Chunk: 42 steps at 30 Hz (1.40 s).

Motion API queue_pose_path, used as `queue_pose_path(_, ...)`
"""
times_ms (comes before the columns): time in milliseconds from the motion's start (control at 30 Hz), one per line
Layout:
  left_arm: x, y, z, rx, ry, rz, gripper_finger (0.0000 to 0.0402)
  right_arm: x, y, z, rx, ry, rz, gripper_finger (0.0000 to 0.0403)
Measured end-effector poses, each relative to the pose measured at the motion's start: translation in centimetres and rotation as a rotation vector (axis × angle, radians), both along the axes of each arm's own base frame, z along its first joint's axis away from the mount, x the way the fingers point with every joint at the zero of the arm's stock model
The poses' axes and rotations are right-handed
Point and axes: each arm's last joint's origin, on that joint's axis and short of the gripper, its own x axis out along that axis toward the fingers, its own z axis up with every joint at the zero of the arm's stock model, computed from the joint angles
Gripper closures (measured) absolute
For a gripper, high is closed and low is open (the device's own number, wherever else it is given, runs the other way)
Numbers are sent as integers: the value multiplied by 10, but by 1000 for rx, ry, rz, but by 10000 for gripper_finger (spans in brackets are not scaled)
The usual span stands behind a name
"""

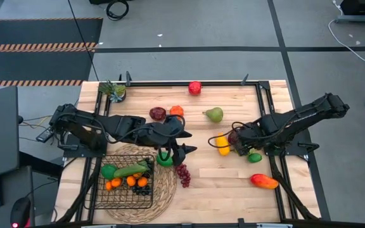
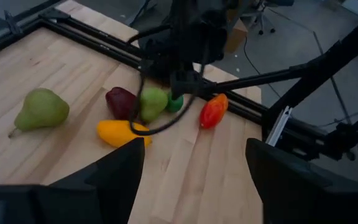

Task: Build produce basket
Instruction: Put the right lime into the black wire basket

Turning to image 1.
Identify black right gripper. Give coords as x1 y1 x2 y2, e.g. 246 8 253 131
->
234 123 267 156

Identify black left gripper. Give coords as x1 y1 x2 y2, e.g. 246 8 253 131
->
144 117 198 155

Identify light green apple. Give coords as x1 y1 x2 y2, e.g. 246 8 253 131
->
247 151 263 164

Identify yellow mango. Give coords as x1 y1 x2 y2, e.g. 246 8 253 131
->
215 132 231 156

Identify green lime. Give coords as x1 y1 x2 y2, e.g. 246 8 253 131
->
156 151 174 168

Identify red grape bunch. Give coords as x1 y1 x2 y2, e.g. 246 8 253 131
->
175 163 192 189

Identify red orange mango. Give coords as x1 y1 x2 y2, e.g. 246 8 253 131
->
250 173 279 190

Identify green pear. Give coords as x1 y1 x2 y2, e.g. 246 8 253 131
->
202 106 224 124

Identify dark red pomegranate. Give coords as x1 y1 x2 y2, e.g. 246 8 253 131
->
148 106 167 122

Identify bright red pomegranate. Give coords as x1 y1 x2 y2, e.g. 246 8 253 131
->
188 80 203 96

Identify three oranges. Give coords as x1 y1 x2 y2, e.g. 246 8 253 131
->
125 172 149 188

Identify green cucumber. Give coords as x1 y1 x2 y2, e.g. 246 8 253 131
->
113 163 150 179

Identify orange pair with leaves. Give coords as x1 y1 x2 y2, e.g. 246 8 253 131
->
105 177 124 192

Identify dark green round fruit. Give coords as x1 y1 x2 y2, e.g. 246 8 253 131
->
101 163 118 181

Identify round woven straw placemat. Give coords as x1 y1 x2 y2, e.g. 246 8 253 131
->
105 142 178 225

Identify black grape bunch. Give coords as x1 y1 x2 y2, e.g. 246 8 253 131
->
131 158 154 196

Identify small potted succulent plant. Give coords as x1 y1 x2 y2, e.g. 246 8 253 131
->
98 79 128 104

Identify black handheld device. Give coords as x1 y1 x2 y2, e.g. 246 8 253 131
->
35 126 54 143

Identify black computer mouse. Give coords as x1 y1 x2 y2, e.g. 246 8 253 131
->
10 196 32 228

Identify black desk surface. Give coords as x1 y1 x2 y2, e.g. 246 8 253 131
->
0 166 36 228

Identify black hazard-striped floor mat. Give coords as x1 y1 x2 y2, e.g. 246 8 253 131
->
0 17 104 88

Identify black metal table frame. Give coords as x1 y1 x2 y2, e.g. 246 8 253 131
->
55 72 321 228

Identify black wire basket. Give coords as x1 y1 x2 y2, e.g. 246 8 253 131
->
83 154 156 210

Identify coiled black cable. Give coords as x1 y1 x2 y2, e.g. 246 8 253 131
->
105 0 130 22

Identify long thin black cable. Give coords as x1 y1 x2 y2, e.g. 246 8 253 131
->
67 0 100 82

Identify white floor cable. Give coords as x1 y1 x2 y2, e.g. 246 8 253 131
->
327 0 365 63

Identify grey desk frame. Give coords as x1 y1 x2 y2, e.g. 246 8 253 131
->
334 0 365 23

